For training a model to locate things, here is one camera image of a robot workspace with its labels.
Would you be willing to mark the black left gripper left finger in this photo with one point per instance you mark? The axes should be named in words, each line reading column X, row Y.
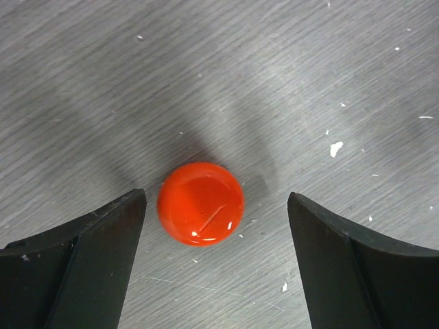
column 74, row 275

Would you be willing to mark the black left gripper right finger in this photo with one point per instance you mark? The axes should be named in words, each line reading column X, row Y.
column 355, row 277

